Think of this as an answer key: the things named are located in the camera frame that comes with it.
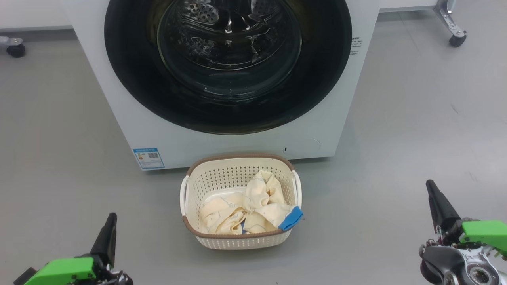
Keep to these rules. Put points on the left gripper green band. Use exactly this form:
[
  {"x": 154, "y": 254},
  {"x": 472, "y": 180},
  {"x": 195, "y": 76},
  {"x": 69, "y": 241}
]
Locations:
[{"x": 63, "y": 271}]

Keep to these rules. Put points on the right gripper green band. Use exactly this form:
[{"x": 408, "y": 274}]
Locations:
[{"x": 485, "y": 233}]

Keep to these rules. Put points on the cream printed garment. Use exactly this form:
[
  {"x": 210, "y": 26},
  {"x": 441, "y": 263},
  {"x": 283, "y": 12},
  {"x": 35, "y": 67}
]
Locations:
[{"x": 218, "y": 215}]

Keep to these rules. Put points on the cream garment with blue cuffs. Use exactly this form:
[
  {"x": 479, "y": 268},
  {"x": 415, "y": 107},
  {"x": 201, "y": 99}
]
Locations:
[{"x": 264, "y": 198}]

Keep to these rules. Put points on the dark washing machine door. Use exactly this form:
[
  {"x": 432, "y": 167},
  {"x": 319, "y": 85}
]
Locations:
[{"x": 130, "y": 71}]

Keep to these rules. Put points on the white front-load washing machine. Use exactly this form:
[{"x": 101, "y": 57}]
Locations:
[{"x": 119, "y": 118}]

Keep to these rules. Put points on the blue energy label sticker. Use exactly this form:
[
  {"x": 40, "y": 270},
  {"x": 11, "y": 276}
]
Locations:
[{"x": 149, "y": 158}]

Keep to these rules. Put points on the cream perforated laundry basket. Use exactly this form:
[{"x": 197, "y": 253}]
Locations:
[{"x": 216, "y": 180}]

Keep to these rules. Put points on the small printed text label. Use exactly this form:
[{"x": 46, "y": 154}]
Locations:
[{"x": 355, "y": 45}]

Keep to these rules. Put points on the metal leg with caster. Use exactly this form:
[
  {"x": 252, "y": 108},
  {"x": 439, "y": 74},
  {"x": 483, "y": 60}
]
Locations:
[{"x": 451, "y": 23}]

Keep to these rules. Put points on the black caster on metal foot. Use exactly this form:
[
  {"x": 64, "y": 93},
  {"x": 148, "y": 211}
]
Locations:
[{"x": 15, "y": 48}]

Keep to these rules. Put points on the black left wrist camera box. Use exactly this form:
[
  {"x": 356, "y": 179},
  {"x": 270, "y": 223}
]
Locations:
[{"x": 24, "y": 278}]

